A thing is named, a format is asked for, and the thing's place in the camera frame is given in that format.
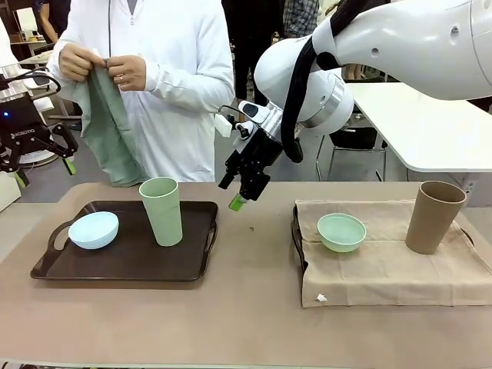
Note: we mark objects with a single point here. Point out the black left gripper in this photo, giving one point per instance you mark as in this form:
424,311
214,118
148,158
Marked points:
23,128

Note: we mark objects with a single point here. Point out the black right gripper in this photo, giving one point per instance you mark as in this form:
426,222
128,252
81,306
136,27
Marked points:
255,153

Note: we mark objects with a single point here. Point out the green cloth mat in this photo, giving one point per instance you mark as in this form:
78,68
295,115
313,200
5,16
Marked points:
111,127

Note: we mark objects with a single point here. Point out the light green bowl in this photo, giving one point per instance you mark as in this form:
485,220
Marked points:
342,234

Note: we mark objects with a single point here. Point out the tan cloth mat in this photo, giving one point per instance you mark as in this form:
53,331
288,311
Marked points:
384,269

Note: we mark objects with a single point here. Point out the brown cup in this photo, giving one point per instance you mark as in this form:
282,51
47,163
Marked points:
432,223

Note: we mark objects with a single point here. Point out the person's left forearm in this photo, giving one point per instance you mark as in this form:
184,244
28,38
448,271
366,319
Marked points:
188,84

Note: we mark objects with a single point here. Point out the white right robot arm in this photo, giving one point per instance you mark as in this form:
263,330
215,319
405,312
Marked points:
423,38

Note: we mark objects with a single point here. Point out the black plastic tray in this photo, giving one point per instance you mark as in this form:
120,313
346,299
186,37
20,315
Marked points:
296,238

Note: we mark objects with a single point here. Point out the brown plastic tray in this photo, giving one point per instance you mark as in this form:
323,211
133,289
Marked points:
127,265

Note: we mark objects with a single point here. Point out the person's right hand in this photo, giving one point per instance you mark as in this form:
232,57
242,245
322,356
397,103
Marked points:
78,61

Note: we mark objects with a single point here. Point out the person's left hand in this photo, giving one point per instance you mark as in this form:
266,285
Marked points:
130,73

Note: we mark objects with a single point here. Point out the white box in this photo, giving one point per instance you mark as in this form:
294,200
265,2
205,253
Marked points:
7,192

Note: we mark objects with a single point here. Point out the light green cup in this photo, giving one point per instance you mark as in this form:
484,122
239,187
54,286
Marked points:
163,215

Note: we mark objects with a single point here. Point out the light blue bowl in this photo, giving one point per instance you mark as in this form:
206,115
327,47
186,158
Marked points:
94,230

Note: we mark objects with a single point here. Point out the person torso in white coat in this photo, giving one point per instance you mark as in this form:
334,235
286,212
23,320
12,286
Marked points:
173,115

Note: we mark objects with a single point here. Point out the background work table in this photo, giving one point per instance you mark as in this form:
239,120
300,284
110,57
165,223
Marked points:
34,57

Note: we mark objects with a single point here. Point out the black chair under table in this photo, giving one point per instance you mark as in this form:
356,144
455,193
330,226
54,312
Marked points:
353,140

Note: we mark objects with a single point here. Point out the wooden shelf with boxes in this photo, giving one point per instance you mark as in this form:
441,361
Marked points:
27,30

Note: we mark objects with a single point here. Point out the dark hanging garment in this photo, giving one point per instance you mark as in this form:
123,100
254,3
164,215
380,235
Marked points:
246,50

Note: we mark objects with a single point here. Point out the bystander in dark t-shirt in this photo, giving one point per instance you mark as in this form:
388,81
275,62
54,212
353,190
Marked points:
50,15

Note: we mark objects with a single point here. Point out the bystander in plaid shirt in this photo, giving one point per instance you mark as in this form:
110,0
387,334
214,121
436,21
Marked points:
301,15

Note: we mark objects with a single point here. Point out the white background table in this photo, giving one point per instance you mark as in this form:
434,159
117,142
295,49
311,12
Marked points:
423,127

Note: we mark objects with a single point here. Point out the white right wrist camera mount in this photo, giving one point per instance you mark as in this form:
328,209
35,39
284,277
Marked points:
223,126

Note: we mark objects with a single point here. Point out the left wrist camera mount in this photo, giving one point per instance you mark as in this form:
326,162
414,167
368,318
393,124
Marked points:
40,81

